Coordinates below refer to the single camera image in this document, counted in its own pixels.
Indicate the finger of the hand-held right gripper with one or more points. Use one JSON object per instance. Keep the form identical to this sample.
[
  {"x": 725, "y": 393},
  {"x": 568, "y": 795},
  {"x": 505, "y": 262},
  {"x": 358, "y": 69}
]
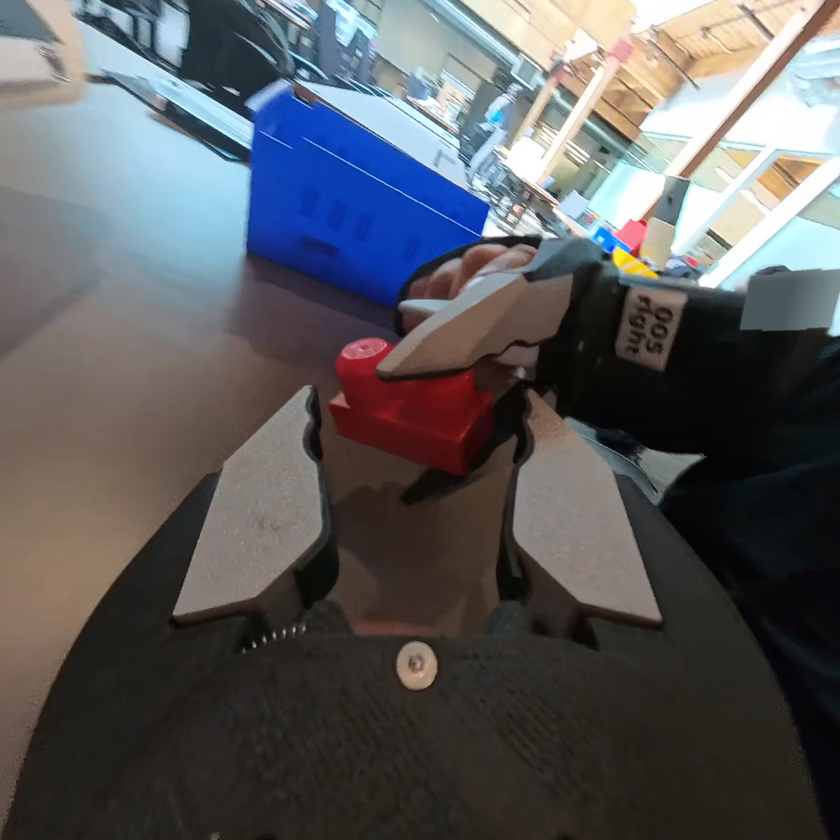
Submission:
[
  {"x": 512, "y": 358},
  {"x": 485, "y": 321}
]

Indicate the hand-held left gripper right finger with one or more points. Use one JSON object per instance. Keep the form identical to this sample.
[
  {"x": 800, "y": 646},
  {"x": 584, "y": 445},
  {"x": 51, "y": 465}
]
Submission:
[{"x": 577, "y": 531}]

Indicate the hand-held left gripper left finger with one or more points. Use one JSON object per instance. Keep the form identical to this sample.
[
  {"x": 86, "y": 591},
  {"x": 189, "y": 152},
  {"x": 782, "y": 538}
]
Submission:
[{"x": 262, "y": 525}]

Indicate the red plastic block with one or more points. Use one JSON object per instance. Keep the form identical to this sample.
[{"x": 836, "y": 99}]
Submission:
[{"x": 420, "y": 420}]

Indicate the person's right hand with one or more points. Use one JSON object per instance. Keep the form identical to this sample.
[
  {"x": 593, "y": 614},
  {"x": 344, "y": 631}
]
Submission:
[{"x": 472, "y": 262}]

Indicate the cardboard box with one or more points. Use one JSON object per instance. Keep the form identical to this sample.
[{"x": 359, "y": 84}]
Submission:
[{"x": 659, "y": 239}]

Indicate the blue storage bin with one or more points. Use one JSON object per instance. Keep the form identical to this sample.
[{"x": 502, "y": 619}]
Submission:
[{"x": 341, "y": 210}]

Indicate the dark flat board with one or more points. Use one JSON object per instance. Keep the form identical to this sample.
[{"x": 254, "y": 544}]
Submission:
[{"x": 190, "y": 118}]

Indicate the black office chair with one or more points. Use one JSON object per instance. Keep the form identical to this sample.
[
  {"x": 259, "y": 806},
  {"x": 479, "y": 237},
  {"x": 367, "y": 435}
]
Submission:
[{"x": 229, "y": 52}]

